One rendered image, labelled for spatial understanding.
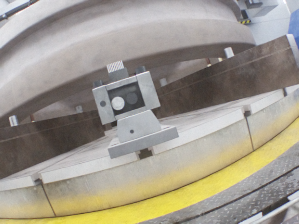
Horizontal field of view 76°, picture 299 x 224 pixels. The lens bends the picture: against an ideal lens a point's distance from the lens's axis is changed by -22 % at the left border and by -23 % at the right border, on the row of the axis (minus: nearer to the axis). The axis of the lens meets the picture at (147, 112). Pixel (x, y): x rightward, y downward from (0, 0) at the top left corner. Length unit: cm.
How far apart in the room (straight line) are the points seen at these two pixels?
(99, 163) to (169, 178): 38
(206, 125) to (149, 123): 37
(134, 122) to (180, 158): 37
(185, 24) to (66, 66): 104
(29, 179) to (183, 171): 93
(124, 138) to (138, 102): 47
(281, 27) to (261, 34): 85
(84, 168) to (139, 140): 39
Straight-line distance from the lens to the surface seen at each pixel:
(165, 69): 603
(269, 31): 652
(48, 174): 138
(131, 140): 105
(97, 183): 131
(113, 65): 162
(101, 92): 140
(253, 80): 196
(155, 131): 106
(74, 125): 270
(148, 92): 140
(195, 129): 128
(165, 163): 127
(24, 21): 227
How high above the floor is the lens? 46
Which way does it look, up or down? level
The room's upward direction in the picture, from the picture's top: 18 degrees counter-clockwise
